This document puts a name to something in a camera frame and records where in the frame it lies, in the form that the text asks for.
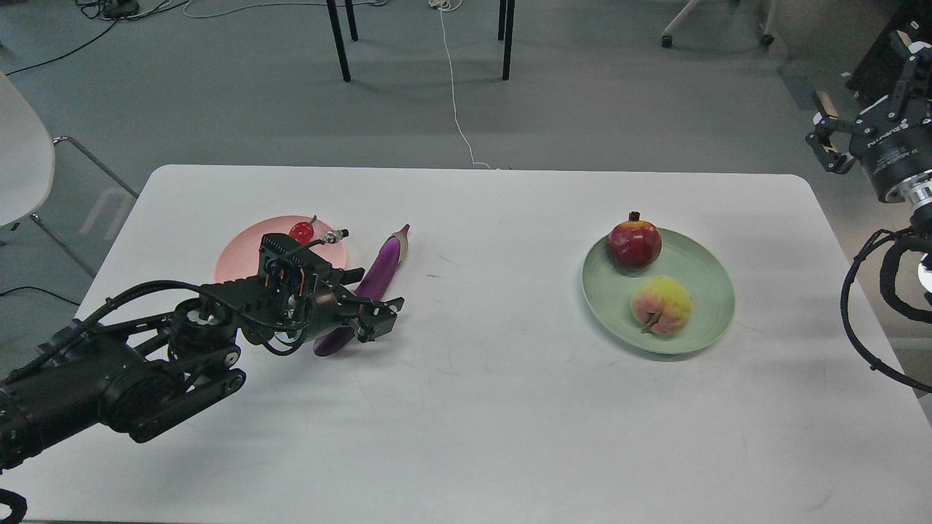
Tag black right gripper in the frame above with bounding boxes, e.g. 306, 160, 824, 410
805, 30, 931, 205

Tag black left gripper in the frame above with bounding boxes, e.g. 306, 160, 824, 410
200, 233, 405, 347

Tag purple eggplant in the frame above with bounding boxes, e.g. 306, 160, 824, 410
313, 223, 410, 356

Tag red chili pepper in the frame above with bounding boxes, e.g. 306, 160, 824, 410
288, 215, 317, 245

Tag red pomegranate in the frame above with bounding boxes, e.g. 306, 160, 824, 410
608, 211, 663, 271

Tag yellow pink peach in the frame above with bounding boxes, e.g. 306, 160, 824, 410
630, 274, 695, 336

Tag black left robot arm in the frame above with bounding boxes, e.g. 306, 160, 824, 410
2, 226, 408, 470

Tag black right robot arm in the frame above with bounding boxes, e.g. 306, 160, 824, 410
805, 30, 931, 392

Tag black cabinet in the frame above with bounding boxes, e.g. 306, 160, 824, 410
845, 0, 932, 92

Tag pink plate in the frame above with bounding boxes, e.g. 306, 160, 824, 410
213, 215, 347, 283

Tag white office chair base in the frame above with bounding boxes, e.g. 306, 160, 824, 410
660, 0, 777, 49

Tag green plate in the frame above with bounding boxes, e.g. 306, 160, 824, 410
582, 229, 735, 355

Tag black table legs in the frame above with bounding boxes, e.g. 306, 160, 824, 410
323, 1, 517, 87

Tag white chair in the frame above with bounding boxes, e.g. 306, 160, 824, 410
1, 74, 138, 279

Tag white cable on floor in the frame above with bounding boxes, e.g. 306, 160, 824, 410
428, 0, 503, 170

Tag black cables on floor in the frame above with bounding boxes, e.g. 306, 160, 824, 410
4, 0, 190, 77

